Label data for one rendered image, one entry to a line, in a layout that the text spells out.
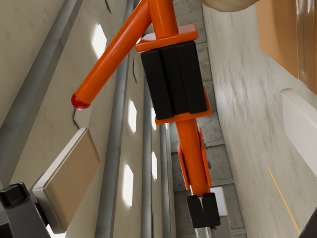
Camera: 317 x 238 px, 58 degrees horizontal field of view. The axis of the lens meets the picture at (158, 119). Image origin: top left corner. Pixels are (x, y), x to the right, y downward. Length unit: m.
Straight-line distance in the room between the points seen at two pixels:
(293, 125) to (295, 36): 0.20
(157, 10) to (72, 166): 0.17
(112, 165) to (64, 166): 7.81
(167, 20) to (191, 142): 0.13
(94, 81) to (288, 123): 0.21
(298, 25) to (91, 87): 0.23
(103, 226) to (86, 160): 6.96
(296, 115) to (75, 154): 0.13
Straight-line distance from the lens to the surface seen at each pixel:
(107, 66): 0.32
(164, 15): 0.28
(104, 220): 7.20
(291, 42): 0.38
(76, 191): 0.18
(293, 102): 0.18
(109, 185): 7.64
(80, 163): 0.19
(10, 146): 4.31
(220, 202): 0.39
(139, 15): 0.30
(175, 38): 0.27
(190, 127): 0.31
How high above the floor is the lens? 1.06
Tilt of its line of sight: 9 degrees up
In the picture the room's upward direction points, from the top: 101 degrees counter-clockwise
